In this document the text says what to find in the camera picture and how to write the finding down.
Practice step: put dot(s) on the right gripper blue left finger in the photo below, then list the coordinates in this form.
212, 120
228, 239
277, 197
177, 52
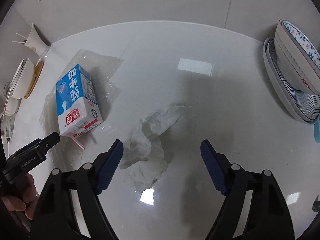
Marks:
106, 165

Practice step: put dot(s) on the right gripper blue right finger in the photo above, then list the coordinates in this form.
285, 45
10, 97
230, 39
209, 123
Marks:
216, 165

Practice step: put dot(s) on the white tissue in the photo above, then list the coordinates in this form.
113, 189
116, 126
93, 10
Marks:
143, 151

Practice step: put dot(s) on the blue white milk carton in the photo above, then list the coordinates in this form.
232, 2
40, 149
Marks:
77, 108

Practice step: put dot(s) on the person's left hand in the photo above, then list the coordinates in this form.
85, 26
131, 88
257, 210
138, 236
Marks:
26, 203

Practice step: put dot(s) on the pink drinking straw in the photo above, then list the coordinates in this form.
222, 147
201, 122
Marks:
76, 141

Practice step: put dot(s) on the green glass dish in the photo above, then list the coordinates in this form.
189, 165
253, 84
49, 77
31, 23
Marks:
7, 128

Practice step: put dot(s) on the white bowl with chopsticks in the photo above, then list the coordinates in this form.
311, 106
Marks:
11, 106

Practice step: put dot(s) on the stacked white bowls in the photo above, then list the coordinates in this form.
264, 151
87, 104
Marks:
22, 79

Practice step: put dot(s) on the round wooden coaster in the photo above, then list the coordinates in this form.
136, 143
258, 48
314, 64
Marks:
37, 72

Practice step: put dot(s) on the blue plastic utensil holder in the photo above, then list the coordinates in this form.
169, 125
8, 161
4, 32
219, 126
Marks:
316, 130

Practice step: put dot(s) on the white cup with straws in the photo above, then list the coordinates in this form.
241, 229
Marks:
34, 42

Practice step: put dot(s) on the blue patterned bowl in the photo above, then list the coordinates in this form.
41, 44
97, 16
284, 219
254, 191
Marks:
298, 59

